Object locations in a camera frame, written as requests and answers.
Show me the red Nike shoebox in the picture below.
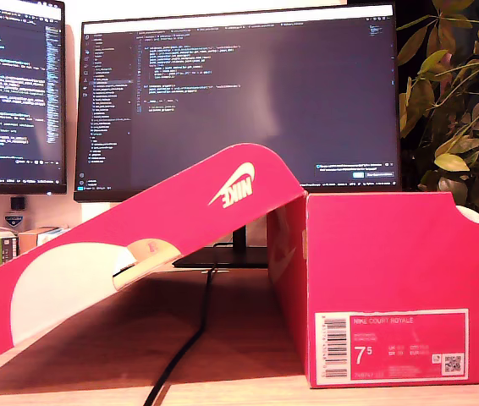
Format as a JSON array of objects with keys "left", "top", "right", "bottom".
[{"left": 0, "top": 142, "right": 479, "bottom": 389}]

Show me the black monitor with purple text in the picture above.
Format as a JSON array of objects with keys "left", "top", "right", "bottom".
[{"left": 0, "top": 0, "right": 68, "bottom": 195}]

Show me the large black computer monitor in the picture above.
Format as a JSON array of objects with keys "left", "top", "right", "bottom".
[{"left": 73, "top": 3, "right": 404, "bottom": 203}]

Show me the black cable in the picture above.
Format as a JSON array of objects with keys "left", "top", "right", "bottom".
[{"left": 142, "top": 241, "right": 234, "bottom": 406}]

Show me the orange cardboard box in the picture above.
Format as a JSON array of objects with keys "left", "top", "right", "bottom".
[{"left": 18, "top": 227, "right": 61, "bottom": 255}]

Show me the small green box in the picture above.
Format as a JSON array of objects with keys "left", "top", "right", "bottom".
[{"left": 0, "top": 231, "right": 20, "bottom": 268}]

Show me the green leafy houseplant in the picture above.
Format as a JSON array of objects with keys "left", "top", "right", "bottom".
[{"left": 396, "top": 0, "right": 479, "bottom": 215}]

